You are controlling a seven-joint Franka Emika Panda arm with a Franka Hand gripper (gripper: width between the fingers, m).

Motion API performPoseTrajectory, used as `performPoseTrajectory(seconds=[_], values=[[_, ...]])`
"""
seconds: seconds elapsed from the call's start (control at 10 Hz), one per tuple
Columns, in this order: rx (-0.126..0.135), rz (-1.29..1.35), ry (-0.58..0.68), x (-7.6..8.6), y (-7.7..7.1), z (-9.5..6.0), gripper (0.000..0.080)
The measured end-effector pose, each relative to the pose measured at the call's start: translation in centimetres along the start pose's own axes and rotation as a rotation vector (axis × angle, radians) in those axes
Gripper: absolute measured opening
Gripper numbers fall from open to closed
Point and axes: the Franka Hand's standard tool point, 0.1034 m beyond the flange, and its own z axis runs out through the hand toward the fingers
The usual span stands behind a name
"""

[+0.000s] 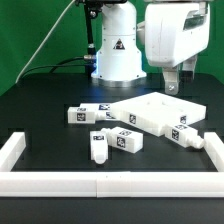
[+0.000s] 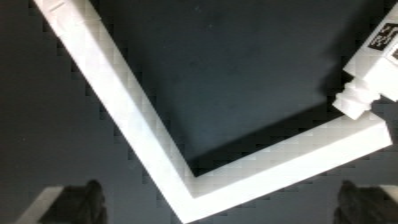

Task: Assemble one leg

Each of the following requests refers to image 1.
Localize white square table top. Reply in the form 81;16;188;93
110;92;206;136

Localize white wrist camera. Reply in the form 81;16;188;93
183;11;208;31

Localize black cable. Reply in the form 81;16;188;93
15;55;98;84

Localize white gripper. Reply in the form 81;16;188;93
145;2;210;95

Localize white cable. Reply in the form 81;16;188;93
15;0;77;84

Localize black camera pole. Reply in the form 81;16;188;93
74;0;128;57

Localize white U-shaped fence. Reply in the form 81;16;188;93
0;132;224;198

